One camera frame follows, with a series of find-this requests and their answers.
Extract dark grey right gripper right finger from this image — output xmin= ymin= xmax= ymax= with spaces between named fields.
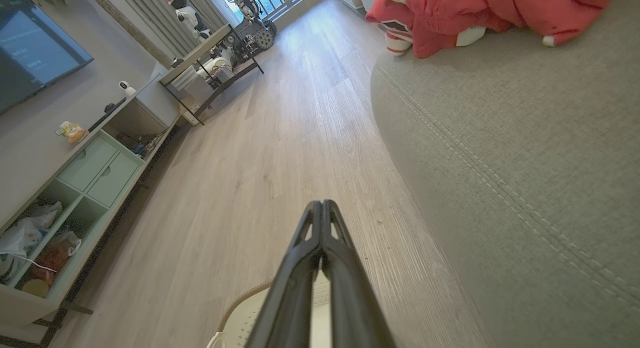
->
xmin=320 ymin=200 xmax=397 ymax=348

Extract metal frame side table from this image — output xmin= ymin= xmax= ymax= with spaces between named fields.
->
xmin=158 ymin=23 xmax=265 ymax=126

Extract pale green cabinet drawer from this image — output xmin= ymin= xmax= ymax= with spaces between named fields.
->
xmin=85 ymin=151 xmax=140 ymax=208
xmin=57 ymin=136 xmax=119 ymax=192

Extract white items under side table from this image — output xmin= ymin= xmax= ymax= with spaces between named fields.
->
xmin=171 ymin=47 xmax=237 ymax=91

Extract white robot with red hat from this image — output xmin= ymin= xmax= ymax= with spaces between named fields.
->
xmin=162 ymin=0 xmax=214 ymax=42

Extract grey fabric sofa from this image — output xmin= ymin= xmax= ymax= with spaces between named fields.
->
xmin=370 ymin=0 xmax=640 ymax=348

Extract pale green TV cabinet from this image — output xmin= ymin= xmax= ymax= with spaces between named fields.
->
xmin=0 ymin=63 xmax=182 ymax=346

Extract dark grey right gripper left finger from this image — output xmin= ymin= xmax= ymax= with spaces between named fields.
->
xmin=244 ymin=200 xmax=323 ymax=348

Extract white plastic bag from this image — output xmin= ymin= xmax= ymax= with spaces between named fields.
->
xmin=0 ymin=201 xmax=64 ymax=284

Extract clear bag with red contents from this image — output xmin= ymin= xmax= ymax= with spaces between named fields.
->
xmin=29 ymin=231 xmax=82 ymax=286

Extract black flat remote bar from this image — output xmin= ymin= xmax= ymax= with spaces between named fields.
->
xmin=87 ymin=97 xmax=127 ymax=134

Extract red and white garment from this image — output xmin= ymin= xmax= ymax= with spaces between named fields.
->
xmin=365 ymin=0 xmax=617 ymax=59

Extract beige plastic laundry basket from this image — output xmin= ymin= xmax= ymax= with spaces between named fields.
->
xmin=206 ymin=280 xmax=332 ymax=348

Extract black flat screen television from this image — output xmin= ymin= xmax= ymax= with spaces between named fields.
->
xmin=0 ymin=0 xmax=95 ymax=116

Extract round yellow tin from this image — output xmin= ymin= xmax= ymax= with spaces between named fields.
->
xmin=20 ymin=278 xmax=51 ymax=299

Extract small colourful toy figure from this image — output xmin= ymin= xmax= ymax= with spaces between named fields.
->
xmin=54 ymin=121 xmax=90 ymax=144

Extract tangle of black cables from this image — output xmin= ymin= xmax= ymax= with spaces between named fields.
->
xmin=116 ymin=131 xmax=167 ymax=159

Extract grey pleated curtain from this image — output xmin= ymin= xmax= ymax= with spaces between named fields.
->
xmin=82 ymin=0 xmax=232 ymax=68

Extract grey wheeled robot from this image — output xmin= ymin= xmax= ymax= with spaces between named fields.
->
xmin=224 ymin=0 xmax=278 ymax=52

